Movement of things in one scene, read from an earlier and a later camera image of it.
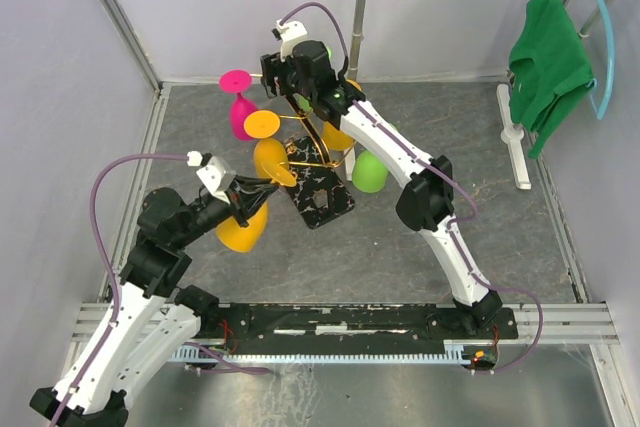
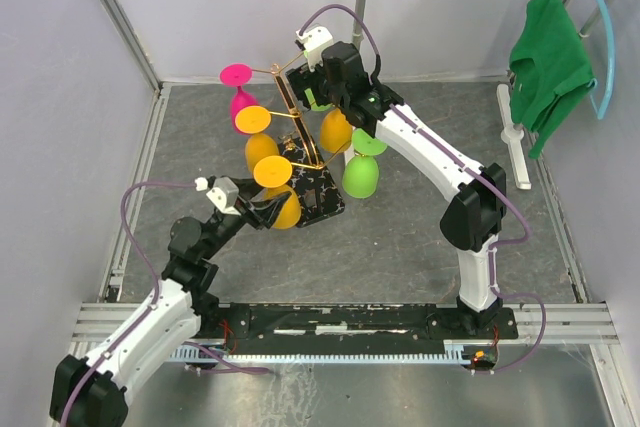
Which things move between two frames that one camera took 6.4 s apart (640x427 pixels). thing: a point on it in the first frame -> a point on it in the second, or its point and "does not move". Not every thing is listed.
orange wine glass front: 244,239 -> 273,172
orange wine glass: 335,138 does not move
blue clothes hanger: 610,37 does not move
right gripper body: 271,67 -> 301,78
